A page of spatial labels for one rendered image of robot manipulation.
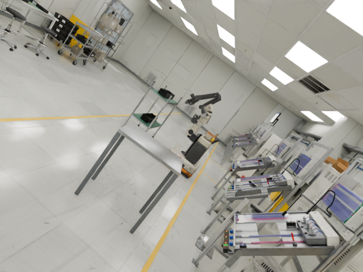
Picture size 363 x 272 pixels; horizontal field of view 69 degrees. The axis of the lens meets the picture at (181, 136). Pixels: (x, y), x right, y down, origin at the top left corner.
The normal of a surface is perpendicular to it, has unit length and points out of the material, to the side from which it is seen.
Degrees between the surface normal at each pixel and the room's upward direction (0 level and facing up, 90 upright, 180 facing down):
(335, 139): 90
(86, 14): 90
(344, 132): 90
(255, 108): 90
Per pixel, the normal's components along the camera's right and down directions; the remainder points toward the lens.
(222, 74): -0.20, 0.09
